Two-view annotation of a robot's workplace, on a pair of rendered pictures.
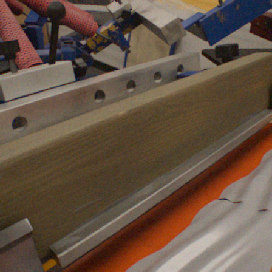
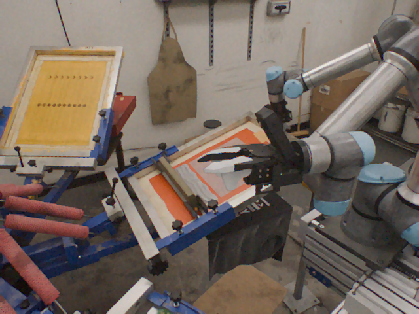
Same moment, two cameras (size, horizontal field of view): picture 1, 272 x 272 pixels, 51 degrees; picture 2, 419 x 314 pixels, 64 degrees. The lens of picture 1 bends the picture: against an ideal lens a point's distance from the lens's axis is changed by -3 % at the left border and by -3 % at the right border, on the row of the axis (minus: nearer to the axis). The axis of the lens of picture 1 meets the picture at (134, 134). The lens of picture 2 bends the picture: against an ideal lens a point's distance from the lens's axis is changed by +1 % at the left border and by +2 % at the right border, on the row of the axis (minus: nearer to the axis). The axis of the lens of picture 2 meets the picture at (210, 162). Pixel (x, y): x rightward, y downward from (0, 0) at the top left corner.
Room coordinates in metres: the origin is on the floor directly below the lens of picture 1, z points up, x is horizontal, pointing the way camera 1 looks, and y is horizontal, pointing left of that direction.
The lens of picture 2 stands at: (-0.28, 1.13, 2.00)
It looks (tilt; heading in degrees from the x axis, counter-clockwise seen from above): 31 degrees down; 286
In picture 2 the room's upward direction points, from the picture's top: straight up
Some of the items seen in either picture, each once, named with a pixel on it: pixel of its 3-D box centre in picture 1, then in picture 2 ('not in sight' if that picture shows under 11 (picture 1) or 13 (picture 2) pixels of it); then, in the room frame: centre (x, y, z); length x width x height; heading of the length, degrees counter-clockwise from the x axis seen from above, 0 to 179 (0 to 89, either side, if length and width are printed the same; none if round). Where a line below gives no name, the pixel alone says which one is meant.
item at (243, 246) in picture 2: not in sight; (246, 243); (-0.10, -0.11, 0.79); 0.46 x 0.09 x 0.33; 44
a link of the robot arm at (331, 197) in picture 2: not in sight; (328, 185); (-0.36, 0.44, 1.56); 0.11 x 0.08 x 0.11; 122
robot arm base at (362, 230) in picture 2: not in sight; (368, 217); (-0.52, 0.20, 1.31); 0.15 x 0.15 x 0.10
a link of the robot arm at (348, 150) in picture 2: not in sight; (342, 152); (-0.37, 0.46, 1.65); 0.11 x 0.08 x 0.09; 32
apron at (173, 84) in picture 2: not in sight; (172, 72); (1.04, -1.98, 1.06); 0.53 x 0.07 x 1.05; 44
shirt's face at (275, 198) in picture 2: not in sight; (229, 197); (0.03, -0.24, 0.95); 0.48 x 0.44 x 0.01; 44
